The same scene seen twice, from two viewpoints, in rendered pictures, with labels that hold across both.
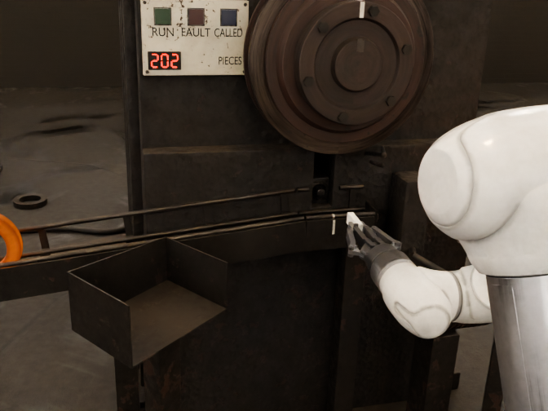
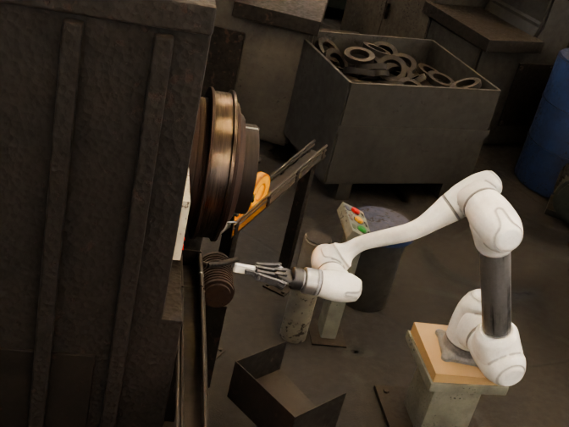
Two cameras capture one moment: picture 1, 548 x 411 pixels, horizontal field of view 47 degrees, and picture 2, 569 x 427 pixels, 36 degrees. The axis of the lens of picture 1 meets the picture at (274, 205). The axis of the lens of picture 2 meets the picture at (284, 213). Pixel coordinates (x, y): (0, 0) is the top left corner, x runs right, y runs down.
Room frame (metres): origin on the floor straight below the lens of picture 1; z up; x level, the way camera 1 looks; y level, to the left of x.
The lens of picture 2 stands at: (1.27, 2.24, 2.32)
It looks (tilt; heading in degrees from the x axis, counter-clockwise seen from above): 29 degrees down; 272
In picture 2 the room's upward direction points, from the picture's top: 14 degrees clockwise
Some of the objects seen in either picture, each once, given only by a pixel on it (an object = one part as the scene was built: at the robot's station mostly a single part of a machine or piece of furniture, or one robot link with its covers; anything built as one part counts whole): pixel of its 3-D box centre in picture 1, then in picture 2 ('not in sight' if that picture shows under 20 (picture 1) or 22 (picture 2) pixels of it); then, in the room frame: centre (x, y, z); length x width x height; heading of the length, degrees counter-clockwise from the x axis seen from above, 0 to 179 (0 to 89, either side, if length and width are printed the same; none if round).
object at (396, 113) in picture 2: not in sight; (380, 113); (0.98, -2.85, 0.39); 1.03 x 0.83 x 0.77; 30
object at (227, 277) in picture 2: (444, 367); (207, 321); (1.54, -0.50, 0.27); 0.22 x 0.13 x 0.53; 105
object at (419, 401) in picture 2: not in sight; (442, 395); (0.56, -0.57, 0.16); 0.40 x 0.40 x 0.31; 17
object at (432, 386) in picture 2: not in sight; (455, 362); (0.56, -0.57, 0.33); 0.32 x 0.32 x 0.04; 17
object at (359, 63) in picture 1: (354, 64); (244, 169); (1.49, -0.17, 1.11); 0.28 x 0.06 x 0.28; 105
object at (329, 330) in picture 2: not in sight; (341, 277); (1.05, -1.00, 0.31); 0.24 x 0.16 x 0.62; 105
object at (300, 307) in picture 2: not in sight; (305, 288); (1.20, -0.92, 0.26); 0.12 x 0.12 x 0.52
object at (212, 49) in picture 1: (196, 37); (181, 206); (1.60, 0.21, 1.15); 0.26 x 0.02 x 0.18; 105
